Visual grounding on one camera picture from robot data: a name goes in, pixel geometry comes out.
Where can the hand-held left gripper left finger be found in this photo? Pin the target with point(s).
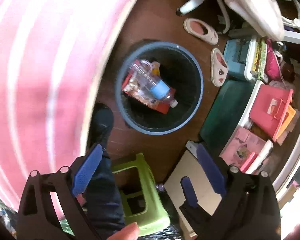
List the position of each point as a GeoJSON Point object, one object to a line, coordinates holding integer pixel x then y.
{"type": "Point", "coordinates": [87, 170]}

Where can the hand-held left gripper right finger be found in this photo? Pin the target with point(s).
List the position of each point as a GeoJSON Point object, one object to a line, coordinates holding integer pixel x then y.
{"type": "Point", "coordinates": [210, 170]}

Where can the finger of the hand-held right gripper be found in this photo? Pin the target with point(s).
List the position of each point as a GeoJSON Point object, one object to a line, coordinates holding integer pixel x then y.
{"type": "Point", "coordinates": [189, 192]}

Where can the red snack packet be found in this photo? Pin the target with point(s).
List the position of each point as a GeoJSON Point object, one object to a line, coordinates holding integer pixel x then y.
{"type": "Point", "coordinates": [162, 106]}

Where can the blue round trash bin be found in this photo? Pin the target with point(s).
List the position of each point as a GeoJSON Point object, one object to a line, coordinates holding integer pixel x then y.
{"type": "Point", "coordinates": [185, 80]}

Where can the crushed clear plastic bottle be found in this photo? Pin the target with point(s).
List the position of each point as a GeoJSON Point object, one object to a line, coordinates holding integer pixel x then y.
{"type": "Point", "coordinates": [150, 82]}

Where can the orange cardboard box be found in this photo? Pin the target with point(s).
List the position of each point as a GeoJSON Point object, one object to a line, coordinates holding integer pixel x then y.
{"type": "Point", "coordinates": [156, 72]}

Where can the white mesh cloth pink trim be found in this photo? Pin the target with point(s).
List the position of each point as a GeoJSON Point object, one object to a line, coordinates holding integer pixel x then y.
{"type": "Point", "coordinates": [153, 64]}

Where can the person's left hand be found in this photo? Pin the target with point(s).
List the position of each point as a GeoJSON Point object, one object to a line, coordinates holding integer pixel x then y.
{"type": "Point", "coordinates": [123, 233]}

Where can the person's leg in dark pants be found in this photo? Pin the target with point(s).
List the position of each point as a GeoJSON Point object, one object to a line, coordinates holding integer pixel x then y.
{"type": "Point", "coordinates": [102, 200]}

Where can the pink picture book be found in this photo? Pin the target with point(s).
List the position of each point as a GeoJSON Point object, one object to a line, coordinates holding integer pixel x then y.
{"type": "Point", "coordinates": [245, 142]}

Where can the black plastic bag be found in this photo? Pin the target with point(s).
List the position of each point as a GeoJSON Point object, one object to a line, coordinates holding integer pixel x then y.
{"type": "Point", "coordinates": [165, 232]}

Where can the green plastic stool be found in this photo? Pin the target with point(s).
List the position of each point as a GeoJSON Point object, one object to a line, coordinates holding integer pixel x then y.
{"type": "Point", "coordinates": [145, 170]}

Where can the person's black shoe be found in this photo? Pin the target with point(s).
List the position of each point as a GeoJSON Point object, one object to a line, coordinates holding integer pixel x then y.
{"type": "Point", "coordinates": [102, 122]}

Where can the dark green flat box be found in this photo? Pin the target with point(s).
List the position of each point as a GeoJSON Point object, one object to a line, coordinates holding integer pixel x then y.
{"type": "Point", "coordinates": [225, 110]}

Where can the pink plastic case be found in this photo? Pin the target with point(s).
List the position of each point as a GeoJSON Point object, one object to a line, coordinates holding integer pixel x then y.
{"type": "Point", "coordinates": [270, 107]}

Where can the orange plastic case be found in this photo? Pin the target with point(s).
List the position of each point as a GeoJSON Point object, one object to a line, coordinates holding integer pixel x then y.
{"type": "Point", "coordinates": [288, 120]}

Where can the pink striped tablecloth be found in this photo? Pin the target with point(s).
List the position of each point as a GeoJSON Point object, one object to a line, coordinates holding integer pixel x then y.
{"type": "Point", "coordinates": [47, 80]}

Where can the pink white slipper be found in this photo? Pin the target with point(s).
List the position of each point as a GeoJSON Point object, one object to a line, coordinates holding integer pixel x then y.
{"type": "Point", "coordinates": [200, 30]}
{"type": "Point", "coordinates": [218, 67]}

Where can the teal storage box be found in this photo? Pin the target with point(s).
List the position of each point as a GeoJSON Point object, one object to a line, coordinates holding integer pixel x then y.
{"type": "Point", "coordinates": [236, 56]}

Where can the stack of books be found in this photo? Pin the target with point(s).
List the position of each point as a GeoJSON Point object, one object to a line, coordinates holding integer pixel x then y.
{"type": "Point", "coordinates": [260, 57]}

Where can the magenta bag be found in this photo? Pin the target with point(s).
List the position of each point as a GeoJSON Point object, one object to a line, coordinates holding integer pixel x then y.
{"type": "Point", "coordinates": [273, 63]}

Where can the white office chair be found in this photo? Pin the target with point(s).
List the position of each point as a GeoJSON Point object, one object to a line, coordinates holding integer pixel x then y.
{"type": "Point", "coordinates": [250, 2]}

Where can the white shelf frame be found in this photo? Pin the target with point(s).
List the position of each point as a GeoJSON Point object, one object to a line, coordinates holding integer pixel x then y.
{"type": "Point", "coordinates": [293, 160]}

